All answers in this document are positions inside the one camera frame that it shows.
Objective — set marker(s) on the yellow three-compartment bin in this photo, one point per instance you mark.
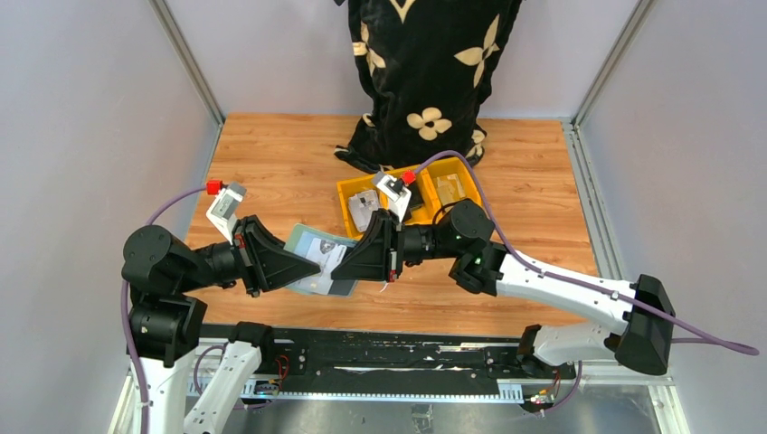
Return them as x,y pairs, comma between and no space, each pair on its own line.
424,182

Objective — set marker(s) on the green card holder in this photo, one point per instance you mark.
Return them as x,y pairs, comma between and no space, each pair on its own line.
320,260

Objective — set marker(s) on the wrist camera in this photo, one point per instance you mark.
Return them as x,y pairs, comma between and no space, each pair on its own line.
397,193
226,199

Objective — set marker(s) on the aluminium frame rail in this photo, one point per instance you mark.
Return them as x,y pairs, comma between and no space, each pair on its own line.
600,372

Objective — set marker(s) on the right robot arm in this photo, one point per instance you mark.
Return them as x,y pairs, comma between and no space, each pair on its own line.
627,321

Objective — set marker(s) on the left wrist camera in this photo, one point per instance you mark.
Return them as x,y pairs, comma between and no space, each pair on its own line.
226,199

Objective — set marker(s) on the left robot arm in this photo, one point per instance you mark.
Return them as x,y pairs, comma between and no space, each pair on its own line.
164,323

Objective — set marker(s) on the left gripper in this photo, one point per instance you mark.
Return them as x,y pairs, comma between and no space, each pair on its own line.
271,264

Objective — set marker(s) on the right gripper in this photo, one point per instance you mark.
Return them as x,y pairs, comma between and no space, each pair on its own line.
368,259

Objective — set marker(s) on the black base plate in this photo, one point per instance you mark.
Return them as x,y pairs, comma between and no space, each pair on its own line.
380,364

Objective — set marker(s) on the silver credit card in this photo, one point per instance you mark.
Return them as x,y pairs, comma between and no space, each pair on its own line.
323,260

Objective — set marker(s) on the black floral blanket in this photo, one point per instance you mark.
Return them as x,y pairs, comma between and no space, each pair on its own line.
427,67

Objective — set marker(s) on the gold cards stack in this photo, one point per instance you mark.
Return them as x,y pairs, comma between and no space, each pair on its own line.
449,188

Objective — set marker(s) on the silver cards stack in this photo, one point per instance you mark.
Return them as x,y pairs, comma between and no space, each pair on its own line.
361,206

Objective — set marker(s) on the black cards stack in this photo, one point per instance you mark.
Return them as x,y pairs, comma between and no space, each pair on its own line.
416,202

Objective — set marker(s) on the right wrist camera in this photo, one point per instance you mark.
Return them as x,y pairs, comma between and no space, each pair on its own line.
397,193

